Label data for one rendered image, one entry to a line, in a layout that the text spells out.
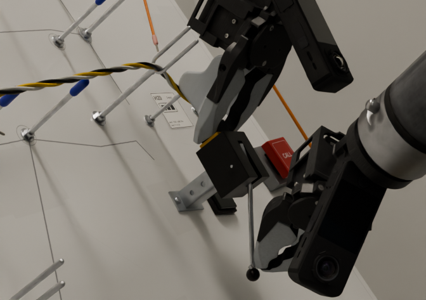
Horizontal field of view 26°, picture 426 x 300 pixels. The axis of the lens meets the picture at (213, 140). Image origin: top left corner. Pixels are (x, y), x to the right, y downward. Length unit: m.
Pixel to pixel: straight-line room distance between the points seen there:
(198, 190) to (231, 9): 0.19
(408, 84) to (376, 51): 2.06
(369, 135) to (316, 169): 0.08
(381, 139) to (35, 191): 0.30
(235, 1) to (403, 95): 0.24
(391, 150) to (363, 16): 2.06
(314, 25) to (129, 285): 0.30
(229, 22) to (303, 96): 1.93
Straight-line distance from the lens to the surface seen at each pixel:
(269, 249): 0.89
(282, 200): 0.83
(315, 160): 0.83
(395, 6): 2.79
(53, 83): 0.75
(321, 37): 0.89
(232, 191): 0.92
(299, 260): 0.78
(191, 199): 0.96
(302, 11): 0.89
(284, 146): 1.15
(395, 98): 0.75
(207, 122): 0.92
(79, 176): 0.87
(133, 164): 0.94
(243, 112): 0.95
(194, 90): 0.93
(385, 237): 2.87
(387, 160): 0.76
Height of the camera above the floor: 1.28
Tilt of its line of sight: 7 degrees down
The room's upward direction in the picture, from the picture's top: straight up
